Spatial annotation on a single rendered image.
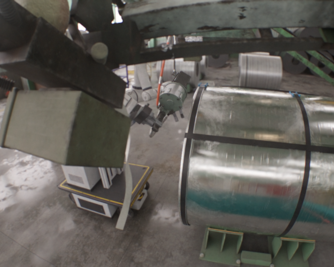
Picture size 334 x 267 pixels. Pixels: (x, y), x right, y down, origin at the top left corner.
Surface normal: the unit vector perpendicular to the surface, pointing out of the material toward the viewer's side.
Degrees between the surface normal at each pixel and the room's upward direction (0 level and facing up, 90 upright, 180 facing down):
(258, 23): 130
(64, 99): 54
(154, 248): 0
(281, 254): 0
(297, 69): 90
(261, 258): 0
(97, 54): 75
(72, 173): 90
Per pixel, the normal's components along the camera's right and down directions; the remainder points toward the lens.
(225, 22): -0.04, 0.90
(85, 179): -0.26, 0.40
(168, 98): -0.31, 0.74
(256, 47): 0.11, 0.98
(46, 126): -0.25, -0.21
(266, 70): -0.28, 0.08
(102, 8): 0.96, 0.11
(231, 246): -0.02, -0.91
